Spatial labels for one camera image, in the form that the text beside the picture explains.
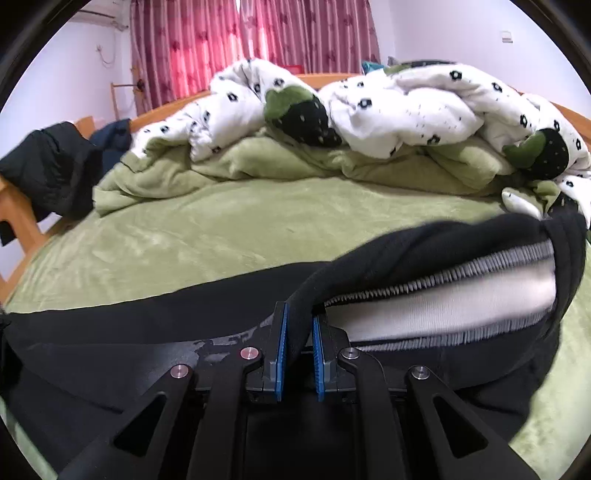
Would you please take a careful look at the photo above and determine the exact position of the black pants white side stripe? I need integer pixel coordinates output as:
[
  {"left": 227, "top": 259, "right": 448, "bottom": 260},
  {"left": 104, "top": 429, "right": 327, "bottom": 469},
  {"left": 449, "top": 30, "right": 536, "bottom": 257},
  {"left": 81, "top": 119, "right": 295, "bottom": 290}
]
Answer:
[{"left": 1, "top": 213, "right": 586, "bottom": 479}]

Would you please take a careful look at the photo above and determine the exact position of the green fleece bed sheet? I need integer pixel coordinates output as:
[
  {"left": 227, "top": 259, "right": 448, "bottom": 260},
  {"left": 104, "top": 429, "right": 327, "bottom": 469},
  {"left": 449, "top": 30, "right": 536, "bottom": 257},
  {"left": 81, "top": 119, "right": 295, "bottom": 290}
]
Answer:
[{"left": 4, "top": 178, "right": 590, "bottom": 479}]

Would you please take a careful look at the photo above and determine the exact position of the green fleece blanket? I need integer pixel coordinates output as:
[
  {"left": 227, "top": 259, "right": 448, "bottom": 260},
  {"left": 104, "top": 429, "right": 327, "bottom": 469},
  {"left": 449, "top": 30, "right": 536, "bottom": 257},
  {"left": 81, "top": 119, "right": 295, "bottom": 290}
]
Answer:
[{"left": 93, "top": 129, "right": 560, "bottom": 215}]

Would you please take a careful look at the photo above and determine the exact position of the black jacket on footboard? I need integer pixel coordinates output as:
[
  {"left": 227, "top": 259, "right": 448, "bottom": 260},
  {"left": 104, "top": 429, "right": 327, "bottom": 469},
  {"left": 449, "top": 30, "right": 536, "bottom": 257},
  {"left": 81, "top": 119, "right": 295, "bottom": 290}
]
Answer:
[{"left": 1, "top": 122, "right": 102, "bottom": 222}]

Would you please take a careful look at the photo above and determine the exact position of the dark blue garment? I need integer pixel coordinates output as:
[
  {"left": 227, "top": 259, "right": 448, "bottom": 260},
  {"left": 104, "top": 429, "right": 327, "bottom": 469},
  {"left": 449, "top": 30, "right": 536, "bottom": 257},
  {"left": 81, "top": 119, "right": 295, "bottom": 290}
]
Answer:
[{"left": 89, "top": 118, "right": 132, "bottom": 177}]

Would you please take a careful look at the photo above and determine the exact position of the white black-flower duvet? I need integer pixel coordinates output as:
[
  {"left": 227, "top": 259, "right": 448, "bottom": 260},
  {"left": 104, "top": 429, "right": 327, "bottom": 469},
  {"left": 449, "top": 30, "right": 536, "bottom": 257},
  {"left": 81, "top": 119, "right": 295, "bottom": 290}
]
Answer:
[{"left": 131, "top": 59, "right": 590, "bottom": 215}]

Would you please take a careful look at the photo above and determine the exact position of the red pink curtain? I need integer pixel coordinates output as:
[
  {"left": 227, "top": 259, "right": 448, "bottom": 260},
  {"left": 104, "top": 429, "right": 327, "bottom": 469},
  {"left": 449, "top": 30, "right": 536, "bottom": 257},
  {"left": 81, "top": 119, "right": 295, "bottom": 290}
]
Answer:
[{"left": 130, "top": 0, "right": 380, "bottom": 113}]

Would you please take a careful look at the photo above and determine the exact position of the white air conditioner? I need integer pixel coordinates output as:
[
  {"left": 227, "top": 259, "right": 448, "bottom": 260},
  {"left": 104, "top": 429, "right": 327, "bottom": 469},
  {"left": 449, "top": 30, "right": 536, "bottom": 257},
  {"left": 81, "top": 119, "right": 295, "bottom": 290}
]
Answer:
[{"left": 72, "top": 0, "right": 128, "bottom": 31}]

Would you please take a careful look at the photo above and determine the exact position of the wooden bed frame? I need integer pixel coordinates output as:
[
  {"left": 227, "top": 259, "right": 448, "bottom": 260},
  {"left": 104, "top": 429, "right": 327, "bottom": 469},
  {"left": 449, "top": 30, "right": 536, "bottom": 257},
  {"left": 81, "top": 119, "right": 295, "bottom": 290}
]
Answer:
[{"left": 1, "top": 73, "right": 590, "bottom": 305}]

